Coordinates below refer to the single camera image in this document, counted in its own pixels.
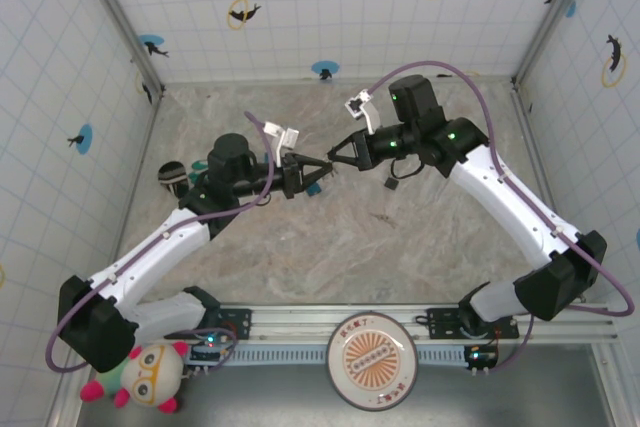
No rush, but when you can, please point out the round orange patterned plate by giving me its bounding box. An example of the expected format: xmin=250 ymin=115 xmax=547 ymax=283
xmin=326 ymin=311 xmax=419 ymax=414

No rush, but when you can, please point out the dolphin yellow ring sticker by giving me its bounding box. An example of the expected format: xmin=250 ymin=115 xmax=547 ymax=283
xmin=227 ymin=0 xmax=263 ymax=31
xmin=600 ymin=33 xmax=628 ymax=90
xmin=134 ymin=69 xmax=154 ymax=106

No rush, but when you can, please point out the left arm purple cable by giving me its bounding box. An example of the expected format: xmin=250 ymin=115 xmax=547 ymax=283
xmin=44 ymin=110 xmax=277 ymax=374

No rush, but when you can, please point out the aluminium mounting rail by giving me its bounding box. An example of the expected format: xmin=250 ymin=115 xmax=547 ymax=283
xmin=219 ymin=302 xmax=619 ymax=366

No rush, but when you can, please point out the aluminium frame post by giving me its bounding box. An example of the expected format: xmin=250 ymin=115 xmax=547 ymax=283
xmin=510 ymin=0 xmax=601 ymax=91
xmin=73 ymin=0 xmax=167 ymax=101

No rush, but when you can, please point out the white slotted cable duct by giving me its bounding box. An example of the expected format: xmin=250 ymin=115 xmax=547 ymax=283
xmin=232 ymin=348 xmax=469 ymax=367

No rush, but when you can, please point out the black white striped sock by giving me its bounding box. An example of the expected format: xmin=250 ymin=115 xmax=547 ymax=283
xmin=157 ymin=160 xmax=191 ymax=197

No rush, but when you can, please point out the black controller board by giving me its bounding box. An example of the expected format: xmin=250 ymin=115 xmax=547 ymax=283
xmin=463 ymin=344 xmax=500 ymax=377
xmin=189 ymin=329 xmax=237 ymax=373

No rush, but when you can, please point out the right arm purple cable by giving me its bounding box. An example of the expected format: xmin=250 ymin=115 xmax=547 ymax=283
xmin=367 ymin=60 xmax=632 ymax=373

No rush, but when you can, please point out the white pink plush toy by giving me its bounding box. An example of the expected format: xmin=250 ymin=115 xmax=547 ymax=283
xmin=79 ymin=340 xmax=192 ymax=416

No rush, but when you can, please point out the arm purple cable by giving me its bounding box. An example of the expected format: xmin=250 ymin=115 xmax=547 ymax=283
xmin=367 ymin=60 xmax=632 ymax=373
xmin=44 ymin=110 xmax=277 ymax=374

